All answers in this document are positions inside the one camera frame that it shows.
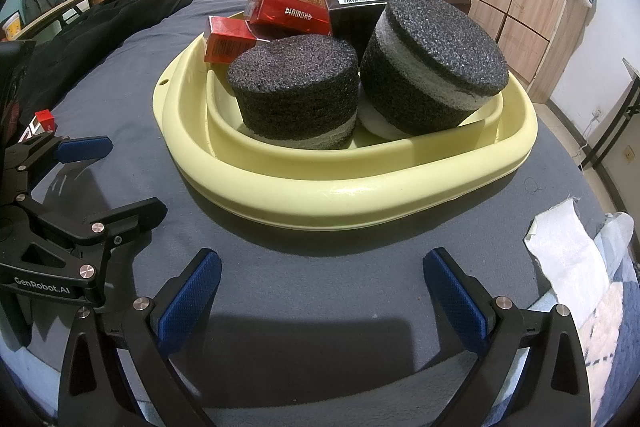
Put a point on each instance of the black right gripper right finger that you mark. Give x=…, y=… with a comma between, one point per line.
x=553, y=387

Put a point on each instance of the yellow oval plastic tray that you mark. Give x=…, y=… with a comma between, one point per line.
x=368, y=183

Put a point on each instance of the large black foam cylinder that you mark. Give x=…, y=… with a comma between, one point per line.
x=427, y=67

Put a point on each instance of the small black foam cylinder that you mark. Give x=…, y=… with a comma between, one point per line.
x=300, y=92

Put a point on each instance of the black folding table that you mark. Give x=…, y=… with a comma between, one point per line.
x=627, y=109

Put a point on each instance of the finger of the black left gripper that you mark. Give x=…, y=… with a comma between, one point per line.
x=72, y=150

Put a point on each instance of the dark brown box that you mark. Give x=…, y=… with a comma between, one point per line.
x=355, y=20

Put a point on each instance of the blue white checkered quilt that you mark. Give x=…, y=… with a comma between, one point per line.
x=610, y=337

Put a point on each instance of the red cigarette carton with lighter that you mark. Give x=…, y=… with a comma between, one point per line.
x=295, y=16

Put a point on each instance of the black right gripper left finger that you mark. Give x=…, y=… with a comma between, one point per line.
x=94, y=389

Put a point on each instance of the white tissue paper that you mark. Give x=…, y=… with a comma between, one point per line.
x=569, y=260

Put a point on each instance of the small red cigarette pack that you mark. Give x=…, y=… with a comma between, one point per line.
x=227, y=38

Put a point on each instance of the black jacket on bed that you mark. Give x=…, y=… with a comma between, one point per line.
x=59, y=64

